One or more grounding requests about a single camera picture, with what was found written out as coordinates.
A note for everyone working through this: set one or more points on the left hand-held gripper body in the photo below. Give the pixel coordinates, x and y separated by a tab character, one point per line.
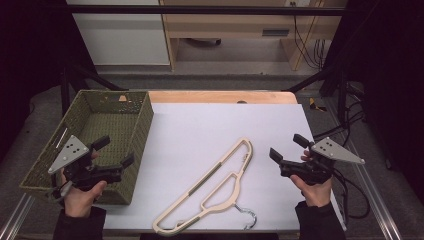
68	155

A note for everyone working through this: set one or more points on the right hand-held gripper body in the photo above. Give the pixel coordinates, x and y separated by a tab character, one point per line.
333	151

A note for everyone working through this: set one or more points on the green woven basket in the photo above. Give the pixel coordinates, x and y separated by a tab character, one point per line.
110	120

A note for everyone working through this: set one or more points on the person's right hand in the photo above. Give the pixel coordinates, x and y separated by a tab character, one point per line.
316	195

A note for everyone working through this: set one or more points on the person's left hand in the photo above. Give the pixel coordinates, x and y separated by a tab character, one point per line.
80	201

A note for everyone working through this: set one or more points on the yellow and black tool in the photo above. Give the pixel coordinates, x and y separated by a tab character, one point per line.
315	105

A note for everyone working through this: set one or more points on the black metal stand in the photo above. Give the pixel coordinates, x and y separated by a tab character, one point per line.
340	90
66	86

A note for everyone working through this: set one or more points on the white table sheet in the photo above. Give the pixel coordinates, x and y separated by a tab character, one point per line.
200	133

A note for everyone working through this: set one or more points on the white cabinet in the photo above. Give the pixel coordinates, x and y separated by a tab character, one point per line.
123	36

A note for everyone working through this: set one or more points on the black chair base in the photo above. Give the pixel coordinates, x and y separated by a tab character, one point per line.
203	41

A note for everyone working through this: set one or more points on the light wooden desk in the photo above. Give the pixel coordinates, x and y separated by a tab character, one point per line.
226	25

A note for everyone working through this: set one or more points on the aluminium rail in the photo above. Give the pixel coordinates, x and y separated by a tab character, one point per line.
15	220
373	193

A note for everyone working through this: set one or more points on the black horizontal frame bar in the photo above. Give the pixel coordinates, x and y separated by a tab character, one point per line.
200	10

